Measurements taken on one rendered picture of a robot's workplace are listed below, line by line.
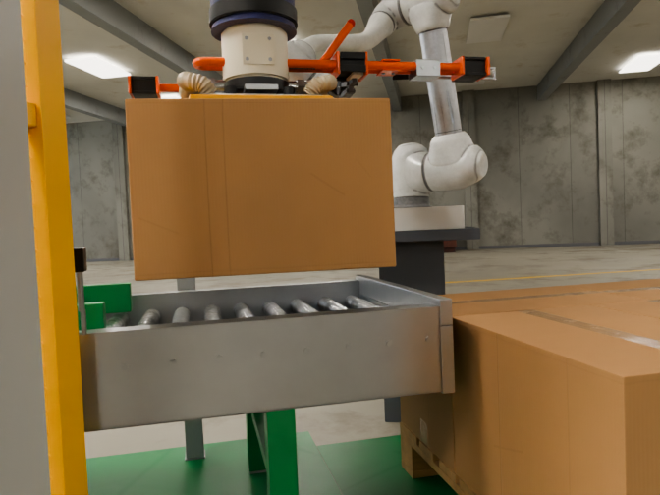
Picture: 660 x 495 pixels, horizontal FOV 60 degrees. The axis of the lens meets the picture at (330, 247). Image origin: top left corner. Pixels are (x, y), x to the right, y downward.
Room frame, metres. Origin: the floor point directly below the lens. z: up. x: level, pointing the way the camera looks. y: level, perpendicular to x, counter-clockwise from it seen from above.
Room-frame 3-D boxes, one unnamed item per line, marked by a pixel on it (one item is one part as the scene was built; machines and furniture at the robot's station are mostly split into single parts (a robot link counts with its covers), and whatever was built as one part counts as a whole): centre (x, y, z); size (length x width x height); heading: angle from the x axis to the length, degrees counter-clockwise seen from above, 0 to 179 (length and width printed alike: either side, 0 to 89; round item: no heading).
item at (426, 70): (1.59, -0.28, 1.20); 0.07 x 0.07 x 0.04; 12
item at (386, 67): (1.65, 0.01, 1.20); 0.93 x 0.30 x 0.04; 102
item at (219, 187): (1.50, 0.17, 0.88); 0.60 x 0.40 x 0.40; 100
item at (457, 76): (1.62, -0.41, 1.20); 0.08 x 0.07 x 0.05; 102
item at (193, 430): (1.95, 0.50, 0.50); 0.07 x 0.07 x 1.00; 13
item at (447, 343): (1.59, -0.17, 0.48); 0.70 x 0.03 x 0.15; 13
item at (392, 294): (1.59, -0.17, 0.58); 0.70 x 0.03 x 0.06; 13
